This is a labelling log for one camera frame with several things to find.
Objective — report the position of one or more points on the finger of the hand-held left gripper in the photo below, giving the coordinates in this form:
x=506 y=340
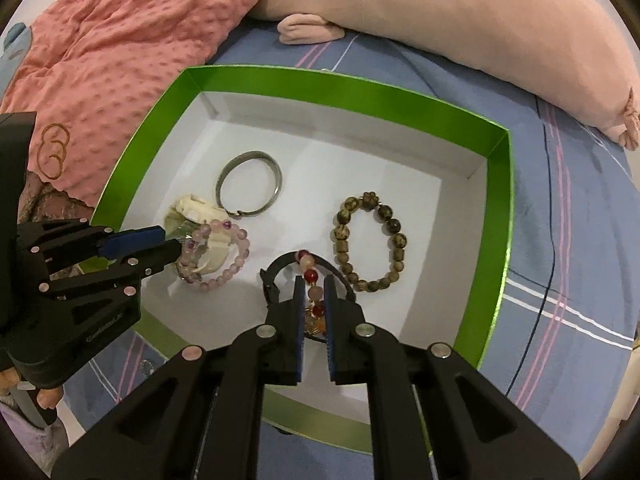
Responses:
x=132 y=241
x=150 y=262

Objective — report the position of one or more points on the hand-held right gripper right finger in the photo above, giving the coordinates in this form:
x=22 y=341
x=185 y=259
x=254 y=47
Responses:
x=330 y=335

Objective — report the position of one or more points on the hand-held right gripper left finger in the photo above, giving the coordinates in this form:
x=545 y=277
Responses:
x=298 y=335

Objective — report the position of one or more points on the black wrist watch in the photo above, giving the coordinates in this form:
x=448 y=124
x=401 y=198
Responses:
x=345 y=285

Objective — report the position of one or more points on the white wrist watch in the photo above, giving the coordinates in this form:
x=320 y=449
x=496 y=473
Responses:
x=210 y=255

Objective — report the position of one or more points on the green cardboard box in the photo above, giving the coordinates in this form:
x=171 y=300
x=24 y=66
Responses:
x=425 y=220

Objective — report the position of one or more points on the silver bangle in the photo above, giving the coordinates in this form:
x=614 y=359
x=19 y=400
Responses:
x=277 y=180

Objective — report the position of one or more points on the person's left forearm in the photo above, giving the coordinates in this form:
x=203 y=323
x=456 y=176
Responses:
x=27 y=440

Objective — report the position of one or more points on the person's left hand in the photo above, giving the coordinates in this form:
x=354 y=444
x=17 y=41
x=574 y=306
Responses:
x=49 y=397

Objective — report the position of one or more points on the brown fuzzy cloth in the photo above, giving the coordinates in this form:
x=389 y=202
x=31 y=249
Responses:
x=40 y=200

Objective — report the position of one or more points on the pink dotted blanket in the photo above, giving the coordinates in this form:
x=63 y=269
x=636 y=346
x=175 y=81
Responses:
x=125 y=35

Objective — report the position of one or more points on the blue striped bed sheet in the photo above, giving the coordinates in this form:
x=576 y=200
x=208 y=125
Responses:
x=560 y=260

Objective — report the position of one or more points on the pink plush pillow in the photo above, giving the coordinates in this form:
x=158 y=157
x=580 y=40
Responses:
x=450 y=20

